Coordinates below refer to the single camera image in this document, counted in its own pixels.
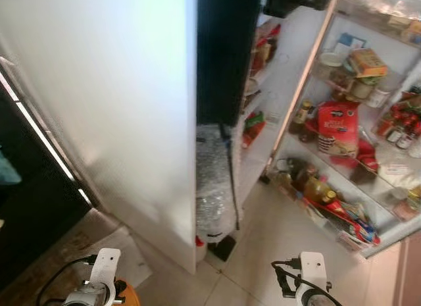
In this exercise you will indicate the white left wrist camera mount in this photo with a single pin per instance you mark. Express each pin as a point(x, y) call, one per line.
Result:
point(105, 266)

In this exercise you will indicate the red lidded glass jar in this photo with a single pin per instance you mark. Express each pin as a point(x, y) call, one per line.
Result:
point(262, 54)

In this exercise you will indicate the red food pack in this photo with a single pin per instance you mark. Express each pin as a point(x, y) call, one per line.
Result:
point(339, 128)

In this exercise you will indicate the blue white carton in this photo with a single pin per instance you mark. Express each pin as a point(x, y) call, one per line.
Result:
point(350, 41)

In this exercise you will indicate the red lidded jar yellow label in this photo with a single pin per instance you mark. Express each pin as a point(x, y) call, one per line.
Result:
point(272, 43)

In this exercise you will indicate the white fridge body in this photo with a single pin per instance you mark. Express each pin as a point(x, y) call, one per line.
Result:
point(279, 89)

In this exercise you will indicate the orange cardboard box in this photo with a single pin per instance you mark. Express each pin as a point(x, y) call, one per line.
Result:
point(367, 62)

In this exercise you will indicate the silver bubble wrap sheet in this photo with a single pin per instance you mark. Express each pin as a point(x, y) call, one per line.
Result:
point(214, 181)

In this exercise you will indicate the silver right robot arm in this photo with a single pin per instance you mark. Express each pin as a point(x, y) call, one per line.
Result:
point(314, 298)

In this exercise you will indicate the yellow oil bottle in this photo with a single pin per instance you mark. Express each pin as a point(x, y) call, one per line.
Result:
point(318, 188)

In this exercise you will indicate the white powder bag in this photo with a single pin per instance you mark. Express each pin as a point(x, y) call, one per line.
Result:
point(398, 169)

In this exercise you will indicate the plain white fridge door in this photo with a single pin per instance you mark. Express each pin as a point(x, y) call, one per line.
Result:
point(112, 108)

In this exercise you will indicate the white bottle red cap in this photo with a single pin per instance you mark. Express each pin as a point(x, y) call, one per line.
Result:
point(200, 247)

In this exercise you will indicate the black glass cabinet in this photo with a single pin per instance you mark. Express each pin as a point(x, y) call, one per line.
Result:
point(33, 194)

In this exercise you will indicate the brown bottle yellow cap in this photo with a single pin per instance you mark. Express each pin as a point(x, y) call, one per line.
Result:
point(301, 116)

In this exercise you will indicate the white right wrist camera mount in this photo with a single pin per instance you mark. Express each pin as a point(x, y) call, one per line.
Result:
point(312, 270)

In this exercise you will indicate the green snack packet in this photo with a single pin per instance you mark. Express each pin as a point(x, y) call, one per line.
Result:
point(254, 119)

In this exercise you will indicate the white plastic jar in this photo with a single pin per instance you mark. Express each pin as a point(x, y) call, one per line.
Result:
point(379, 97)

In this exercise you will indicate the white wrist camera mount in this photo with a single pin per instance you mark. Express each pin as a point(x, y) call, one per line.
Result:
point(312, 270)
point(105, 266)

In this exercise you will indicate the white lidded tub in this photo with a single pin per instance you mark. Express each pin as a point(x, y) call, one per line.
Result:
point(329, 58)

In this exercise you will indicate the fridge door with shelves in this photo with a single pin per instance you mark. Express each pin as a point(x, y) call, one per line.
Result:
point(368, 141)

